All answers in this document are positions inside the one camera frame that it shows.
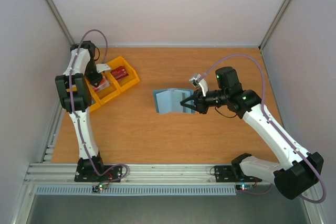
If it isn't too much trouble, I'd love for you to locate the yellow bin middle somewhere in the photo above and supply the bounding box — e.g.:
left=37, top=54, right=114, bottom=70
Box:
left=92, top=73, right=121, bottom=105

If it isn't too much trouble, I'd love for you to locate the left small circuit board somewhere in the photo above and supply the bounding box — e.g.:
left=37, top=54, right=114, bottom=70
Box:
left=92, top=184, right=109, bottom=193

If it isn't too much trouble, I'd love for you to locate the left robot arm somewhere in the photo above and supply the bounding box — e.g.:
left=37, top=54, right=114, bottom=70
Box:
left=55, top=40, right=106, bottom=182

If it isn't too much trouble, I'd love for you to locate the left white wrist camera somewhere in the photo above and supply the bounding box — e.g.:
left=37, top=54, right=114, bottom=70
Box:
left=96, top=63, right=111, bottom=73

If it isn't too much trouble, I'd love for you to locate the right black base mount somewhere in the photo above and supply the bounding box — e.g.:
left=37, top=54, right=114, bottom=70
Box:
left=213, top=165, right=262, bottom=183

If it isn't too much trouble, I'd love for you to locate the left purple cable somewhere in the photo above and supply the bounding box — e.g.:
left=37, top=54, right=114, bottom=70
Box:
left=68, top=29, right=130, bottom=183

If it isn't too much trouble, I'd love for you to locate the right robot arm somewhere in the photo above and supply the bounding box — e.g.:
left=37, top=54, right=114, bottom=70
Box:
left=181, top=67, right=324, bottom=200

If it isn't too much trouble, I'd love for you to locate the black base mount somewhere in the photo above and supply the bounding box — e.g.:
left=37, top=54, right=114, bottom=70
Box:
left=213, top=165, right=262, bottom=183
left=74, top=162, right=125, bottom=183

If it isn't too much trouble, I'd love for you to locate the purple cable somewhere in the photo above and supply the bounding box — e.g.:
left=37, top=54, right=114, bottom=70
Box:
left=199, top=54, right=328, bottom=204
left=68, top=29, right=130, bottom=183

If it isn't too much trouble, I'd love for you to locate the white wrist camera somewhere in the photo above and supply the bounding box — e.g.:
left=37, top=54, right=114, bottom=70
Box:
left=96, top=63, right=111, bottom=73
left=189, top=73, right=208, bottom=97

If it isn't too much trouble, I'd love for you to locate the aluminium front rail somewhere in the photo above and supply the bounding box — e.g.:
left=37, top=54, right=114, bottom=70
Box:
left=25, top=163, right=313, bottom=186

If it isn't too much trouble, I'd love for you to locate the yellow bin near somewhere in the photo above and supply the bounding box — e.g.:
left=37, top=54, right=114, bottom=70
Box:
left=85, top=77, right=101, bottom=113

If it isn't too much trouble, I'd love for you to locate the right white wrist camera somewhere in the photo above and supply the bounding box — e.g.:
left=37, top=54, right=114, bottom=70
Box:
left=189, top=73, right=208, bottom=97

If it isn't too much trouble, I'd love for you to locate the red card stack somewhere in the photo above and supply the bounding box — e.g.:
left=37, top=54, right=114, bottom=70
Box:
left=110, top=66, right=129, bottom=81

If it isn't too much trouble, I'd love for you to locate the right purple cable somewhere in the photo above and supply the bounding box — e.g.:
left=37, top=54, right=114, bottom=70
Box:
left=199, top=54, right=328, bottom=204

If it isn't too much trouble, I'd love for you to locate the grey slotted cable duct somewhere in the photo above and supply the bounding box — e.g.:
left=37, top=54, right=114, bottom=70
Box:
left=36, top=185, right=236, bottom=196

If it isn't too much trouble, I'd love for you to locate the teal card holder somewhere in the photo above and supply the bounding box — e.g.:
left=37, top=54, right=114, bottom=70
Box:
left=153, top=88, right=195, bottom=115

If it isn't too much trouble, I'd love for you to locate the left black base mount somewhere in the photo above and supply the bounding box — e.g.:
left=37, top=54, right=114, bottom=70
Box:
left=74, top=162, right=125, bottom=183

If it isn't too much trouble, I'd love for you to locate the small circuit board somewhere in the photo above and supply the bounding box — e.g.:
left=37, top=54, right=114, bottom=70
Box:
left=236, top=184, right=257, bottom=191
left=92, top=184, right=109, bottom=193

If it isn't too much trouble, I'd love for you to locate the yellow bin far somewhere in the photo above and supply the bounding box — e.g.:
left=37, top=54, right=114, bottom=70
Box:
left=106, top=56, right=140, bottom=93

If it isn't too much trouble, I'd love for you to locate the yellow bin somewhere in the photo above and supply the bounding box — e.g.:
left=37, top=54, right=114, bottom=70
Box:
left=106, top=56, right=140, bottom=93
left=92, top=73, right=121, bottom=105
left=85, top=77, right=101, bottom=113

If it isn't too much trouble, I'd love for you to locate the right small circuit board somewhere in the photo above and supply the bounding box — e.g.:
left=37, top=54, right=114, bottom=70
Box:
left=236, top=184, right=257, bottom=191

